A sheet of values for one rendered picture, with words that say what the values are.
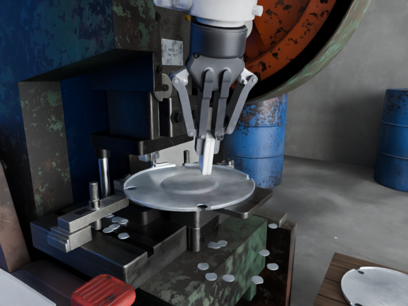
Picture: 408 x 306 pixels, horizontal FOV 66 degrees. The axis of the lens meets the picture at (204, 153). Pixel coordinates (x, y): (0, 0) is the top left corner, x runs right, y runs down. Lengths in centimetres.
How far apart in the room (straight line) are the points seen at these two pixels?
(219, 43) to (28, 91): 49
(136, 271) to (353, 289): 77
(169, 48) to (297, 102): 341
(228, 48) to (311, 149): 368
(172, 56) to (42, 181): 41
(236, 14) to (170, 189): 39
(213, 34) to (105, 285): 34
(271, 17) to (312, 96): 303
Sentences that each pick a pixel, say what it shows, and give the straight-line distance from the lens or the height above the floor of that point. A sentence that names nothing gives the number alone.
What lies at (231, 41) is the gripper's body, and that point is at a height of 106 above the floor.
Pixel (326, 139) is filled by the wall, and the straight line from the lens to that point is 399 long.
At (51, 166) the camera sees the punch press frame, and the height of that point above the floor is 81.
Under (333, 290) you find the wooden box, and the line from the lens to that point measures 117.
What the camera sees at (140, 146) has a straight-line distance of 65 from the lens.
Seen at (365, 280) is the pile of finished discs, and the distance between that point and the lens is 123.
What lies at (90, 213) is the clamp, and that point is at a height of 75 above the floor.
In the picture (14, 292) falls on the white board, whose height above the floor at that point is 57.
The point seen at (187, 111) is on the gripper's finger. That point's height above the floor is 97.
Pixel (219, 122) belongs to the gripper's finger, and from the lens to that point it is 48.
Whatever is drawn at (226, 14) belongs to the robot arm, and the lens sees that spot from 40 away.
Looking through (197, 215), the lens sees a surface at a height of 74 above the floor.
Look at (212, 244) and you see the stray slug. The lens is 74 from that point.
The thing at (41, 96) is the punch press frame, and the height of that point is 97.
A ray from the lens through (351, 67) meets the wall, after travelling 389.
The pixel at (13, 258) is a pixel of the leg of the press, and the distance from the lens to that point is 87.
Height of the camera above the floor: 102
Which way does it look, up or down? 14 degrees down
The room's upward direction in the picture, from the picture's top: straight up
